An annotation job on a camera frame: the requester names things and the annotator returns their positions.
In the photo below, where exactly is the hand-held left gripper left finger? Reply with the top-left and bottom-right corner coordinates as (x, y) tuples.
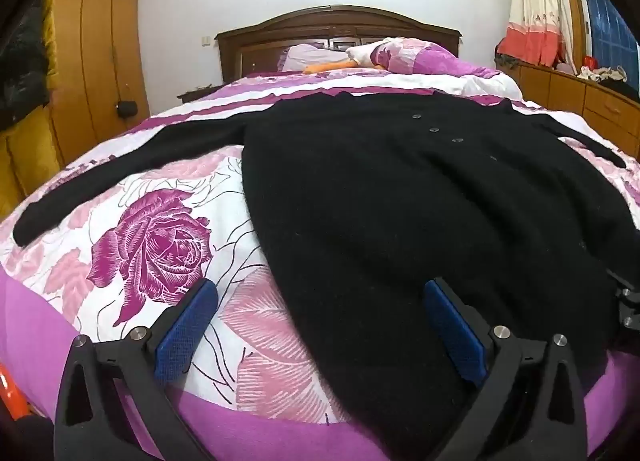
(54, 278), (219, 461)

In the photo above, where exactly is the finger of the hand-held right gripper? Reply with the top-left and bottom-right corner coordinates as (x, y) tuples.
(606, 268), (640, 338)

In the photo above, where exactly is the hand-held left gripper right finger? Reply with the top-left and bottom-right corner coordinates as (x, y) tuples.
(422, 277), (601, 461)

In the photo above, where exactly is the black knit cardigan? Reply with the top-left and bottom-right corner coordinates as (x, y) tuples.
(12, 91), (640, 437)

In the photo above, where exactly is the floral striped bed blanket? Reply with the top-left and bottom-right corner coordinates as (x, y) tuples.
(0, 68), (640, 461)

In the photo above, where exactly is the orange object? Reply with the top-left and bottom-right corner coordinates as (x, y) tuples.
(0, 363), (36, 422)

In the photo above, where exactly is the wooden dresser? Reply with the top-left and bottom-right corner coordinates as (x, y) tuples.
(495, 56), (640, 156)

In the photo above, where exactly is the white cloth pile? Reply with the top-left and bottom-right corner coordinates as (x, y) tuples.
(577, 66), (628, 82)

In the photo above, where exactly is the dark wooden nightstand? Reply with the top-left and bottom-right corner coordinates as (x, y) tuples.
(177, 85), (223, 102)

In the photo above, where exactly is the folded floral purple quilt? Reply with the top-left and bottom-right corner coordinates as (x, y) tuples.
(372, 37), (501, 79)

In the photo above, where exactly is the blue window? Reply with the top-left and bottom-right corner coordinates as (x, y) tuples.
(582, 0), (640, 74)

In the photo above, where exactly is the orange plush toy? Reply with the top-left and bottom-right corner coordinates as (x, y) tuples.
(302, 60), (388, 74)

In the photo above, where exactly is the light purple pillow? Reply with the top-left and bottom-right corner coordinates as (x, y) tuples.
(280, 43), (361, 72)

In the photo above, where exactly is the wooden wardrobe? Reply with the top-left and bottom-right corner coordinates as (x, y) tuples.
(47, 0), (151, 169)

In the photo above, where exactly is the cream and red curtain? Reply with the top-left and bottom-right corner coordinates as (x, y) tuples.
(497, 0), (576, 66)

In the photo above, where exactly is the dark wooden headboard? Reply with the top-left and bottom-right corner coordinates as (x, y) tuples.
(215, 5), (462, 86)

